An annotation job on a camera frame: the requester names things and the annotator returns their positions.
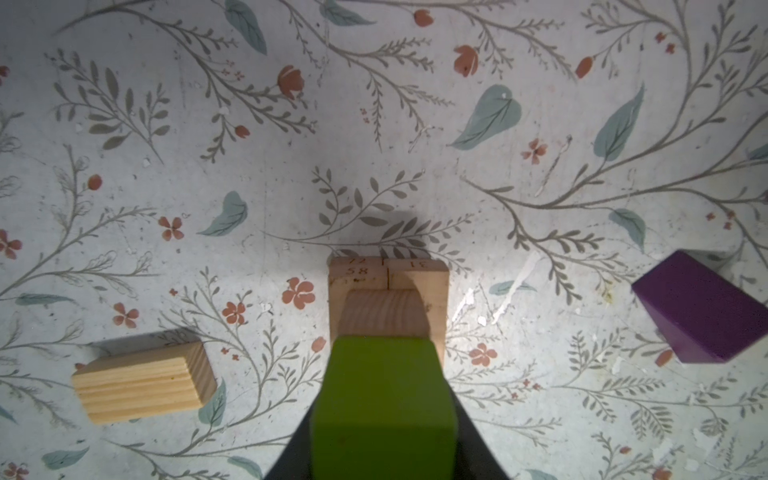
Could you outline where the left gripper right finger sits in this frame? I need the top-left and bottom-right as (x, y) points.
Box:
(453, 395), (509, 480)

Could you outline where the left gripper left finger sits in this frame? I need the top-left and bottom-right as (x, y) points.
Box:
(264, 407), (313, 480)

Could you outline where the green block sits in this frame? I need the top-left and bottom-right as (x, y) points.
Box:
(310, 336), (458, 479)

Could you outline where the ridged wood block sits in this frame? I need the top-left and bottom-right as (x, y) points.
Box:
(72, 342), (218, 425)

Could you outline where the purple block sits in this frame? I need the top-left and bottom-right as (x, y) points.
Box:
(631, 250), (767, 364)

